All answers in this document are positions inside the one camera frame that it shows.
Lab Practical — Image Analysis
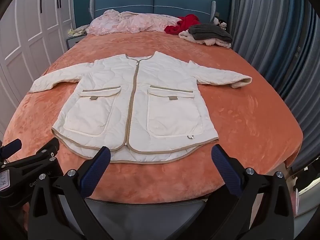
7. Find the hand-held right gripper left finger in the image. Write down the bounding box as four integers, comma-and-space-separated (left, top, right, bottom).
27, 146, 118, 240

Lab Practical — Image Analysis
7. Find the pink duvet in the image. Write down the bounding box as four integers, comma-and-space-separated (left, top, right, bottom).
86, 9, 182, 36

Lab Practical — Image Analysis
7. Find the orange plush blanket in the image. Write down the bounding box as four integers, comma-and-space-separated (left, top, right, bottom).
1, 30, 304, 204

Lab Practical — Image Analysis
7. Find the white quilted jacket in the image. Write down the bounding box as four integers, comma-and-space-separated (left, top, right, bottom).
29, 51, 253, 165

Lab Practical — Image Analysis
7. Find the grey nightstand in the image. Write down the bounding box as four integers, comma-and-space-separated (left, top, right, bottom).
66, 34, 88, 53

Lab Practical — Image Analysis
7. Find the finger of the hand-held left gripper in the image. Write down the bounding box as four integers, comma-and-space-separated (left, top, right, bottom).
0, 139, 22, 164
0, 137, 60, 178

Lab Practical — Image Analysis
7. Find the white wardrobe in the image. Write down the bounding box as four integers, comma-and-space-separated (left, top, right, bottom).
0, 0, 75, 135

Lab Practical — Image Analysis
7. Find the red cloth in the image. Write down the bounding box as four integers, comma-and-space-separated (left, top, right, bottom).
164, 14, 200, 36

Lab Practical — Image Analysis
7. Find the pale yellow cloth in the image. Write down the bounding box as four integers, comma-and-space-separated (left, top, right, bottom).
67, 25, 90, 37

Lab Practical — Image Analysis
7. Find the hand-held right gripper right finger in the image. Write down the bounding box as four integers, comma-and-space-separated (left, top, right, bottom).
211, 145, 295, 240

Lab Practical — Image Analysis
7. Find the grey blue curtain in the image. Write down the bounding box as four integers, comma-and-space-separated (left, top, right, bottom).
230, 0, 320, 170

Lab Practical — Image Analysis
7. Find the blue bed headboard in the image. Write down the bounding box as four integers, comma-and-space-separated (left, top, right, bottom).
89, 0, 217, 25

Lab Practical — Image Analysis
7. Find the cream fluffy cloth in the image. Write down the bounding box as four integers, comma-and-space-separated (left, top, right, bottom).
179, 30, 232, 48

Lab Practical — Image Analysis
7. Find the grey knitted cloth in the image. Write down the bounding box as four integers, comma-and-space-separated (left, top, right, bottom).
187, 23, 233, 43

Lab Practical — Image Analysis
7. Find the black and white plush toy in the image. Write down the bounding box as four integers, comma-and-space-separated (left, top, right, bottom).
212, 17, 227, 30

